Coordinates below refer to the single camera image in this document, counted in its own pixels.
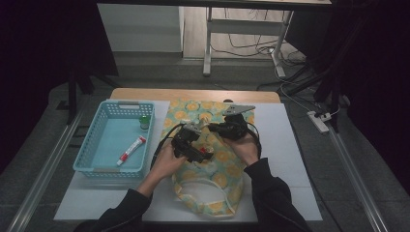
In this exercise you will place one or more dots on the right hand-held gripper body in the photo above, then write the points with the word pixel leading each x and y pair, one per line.
pixel 235 127

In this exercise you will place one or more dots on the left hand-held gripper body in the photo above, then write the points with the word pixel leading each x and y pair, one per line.
pixel 185 145

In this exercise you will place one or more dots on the orange print cloth bag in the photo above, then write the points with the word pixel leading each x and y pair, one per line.
pixel 225 170

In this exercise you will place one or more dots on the small green capped bottle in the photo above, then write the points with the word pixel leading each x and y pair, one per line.
pixel 144 122

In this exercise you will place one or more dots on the white and red tube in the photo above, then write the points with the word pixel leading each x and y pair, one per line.
pixel 131 150

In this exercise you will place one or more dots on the blue plastic basket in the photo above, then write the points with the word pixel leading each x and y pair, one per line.
pixel 109 158

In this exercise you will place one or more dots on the person's right hand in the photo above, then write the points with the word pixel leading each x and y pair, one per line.
pixel 246 150

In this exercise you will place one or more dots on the person's left hand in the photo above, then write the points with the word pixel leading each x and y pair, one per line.
pixel 166 164

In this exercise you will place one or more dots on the white table mat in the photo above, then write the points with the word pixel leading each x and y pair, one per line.
pixel 283 145

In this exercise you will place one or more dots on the white metal stand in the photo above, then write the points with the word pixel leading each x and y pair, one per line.
pixel 257 50

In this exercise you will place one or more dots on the white power strip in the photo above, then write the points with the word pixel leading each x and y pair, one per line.
pixel 317 121

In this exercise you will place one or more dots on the black stand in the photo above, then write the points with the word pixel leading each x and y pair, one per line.
pixel 332 87
pixel 72 96

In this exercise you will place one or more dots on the white cabinet panel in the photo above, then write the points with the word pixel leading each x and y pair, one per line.
pixel 141 27

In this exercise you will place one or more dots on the white desk frame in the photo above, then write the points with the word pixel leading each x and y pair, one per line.
pixel 245 27

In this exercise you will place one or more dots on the metal floor rail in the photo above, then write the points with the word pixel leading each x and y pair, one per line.
pixel 357 180
pixel 42 174

